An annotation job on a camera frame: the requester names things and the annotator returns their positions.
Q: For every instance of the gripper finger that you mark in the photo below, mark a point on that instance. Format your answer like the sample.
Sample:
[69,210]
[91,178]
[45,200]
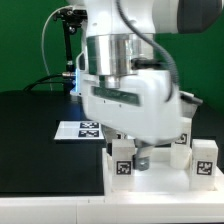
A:
[141,158]

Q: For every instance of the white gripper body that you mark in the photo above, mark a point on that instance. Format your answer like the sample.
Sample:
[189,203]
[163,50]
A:
[146,106]

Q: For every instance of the white square tabletop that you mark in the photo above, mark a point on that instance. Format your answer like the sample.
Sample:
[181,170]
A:
[160,177]

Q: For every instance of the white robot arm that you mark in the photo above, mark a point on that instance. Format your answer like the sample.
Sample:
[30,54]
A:
[118,35]

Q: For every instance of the white front fence bar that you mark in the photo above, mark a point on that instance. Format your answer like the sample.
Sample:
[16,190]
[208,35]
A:
[193,207]

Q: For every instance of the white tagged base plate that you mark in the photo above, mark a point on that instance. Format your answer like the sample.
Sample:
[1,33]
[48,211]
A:
[79,130]

